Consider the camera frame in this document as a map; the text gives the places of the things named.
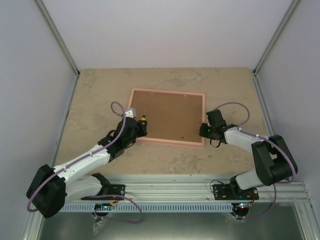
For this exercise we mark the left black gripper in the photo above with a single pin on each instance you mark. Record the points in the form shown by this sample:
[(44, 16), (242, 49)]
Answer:
[(142, 131)]

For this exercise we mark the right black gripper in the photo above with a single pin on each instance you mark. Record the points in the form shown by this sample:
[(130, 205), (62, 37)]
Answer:
[(203, 132)]

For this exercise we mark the pink picture frame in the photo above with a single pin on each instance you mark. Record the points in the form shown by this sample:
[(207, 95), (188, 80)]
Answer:
[(170, 143)]

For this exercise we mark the yellow handled screwdriver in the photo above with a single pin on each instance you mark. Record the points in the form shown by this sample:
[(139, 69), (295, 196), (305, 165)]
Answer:
[(143, 118)]

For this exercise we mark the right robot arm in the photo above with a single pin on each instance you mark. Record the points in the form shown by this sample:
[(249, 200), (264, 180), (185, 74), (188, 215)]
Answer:
[(273, 161)]

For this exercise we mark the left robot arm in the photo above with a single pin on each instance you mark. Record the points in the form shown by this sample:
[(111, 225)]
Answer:
[(53, 187)]

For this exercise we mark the right circuit board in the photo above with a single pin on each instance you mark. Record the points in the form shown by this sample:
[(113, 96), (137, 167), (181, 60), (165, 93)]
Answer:
[(244, 205)]

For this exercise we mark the circuit board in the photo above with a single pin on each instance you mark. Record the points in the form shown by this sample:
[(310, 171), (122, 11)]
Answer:
[(105, 206), (244, 205)]

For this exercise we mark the left circuit board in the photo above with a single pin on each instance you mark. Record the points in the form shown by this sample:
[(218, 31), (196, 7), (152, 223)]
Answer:
[(105, 206)]

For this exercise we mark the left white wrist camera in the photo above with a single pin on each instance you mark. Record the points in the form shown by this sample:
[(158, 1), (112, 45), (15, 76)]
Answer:
[(131, 113)]

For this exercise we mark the brown frame backing board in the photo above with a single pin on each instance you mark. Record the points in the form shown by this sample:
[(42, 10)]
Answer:
[(167, 115)]

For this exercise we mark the aluminium rail beam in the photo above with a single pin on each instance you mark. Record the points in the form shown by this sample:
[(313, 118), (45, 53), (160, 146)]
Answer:
[(187, 188)]

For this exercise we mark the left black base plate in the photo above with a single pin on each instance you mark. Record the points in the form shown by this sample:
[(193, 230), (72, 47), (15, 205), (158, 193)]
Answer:
[(110, 193)]

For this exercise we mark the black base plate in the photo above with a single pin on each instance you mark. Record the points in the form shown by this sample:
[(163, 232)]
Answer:
[(226, 192), (110, 193)]

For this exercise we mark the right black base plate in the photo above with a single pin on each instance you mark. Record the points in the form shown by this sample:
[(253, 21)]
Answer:
[(226, 192)]

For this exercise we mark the grey slotted cable duct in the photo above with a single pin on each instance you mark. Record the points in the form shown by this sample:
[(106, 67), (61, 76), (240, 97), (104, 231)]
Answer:
[(123, 207)]

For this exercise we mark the left aluminium corner post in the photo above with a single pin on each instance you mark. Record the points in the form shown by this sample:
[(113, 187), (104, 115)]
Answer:
[(56, 34)]

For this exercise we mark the aluminium corner post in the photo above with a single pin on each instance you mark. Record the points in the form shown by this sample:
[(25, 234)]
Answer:
[(277, 34), (56, 34)]

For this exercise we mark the right aluminium corner post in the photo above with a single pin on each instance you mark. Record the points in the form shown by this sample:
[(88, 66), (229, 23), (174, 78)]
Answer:
[(277, 34)]

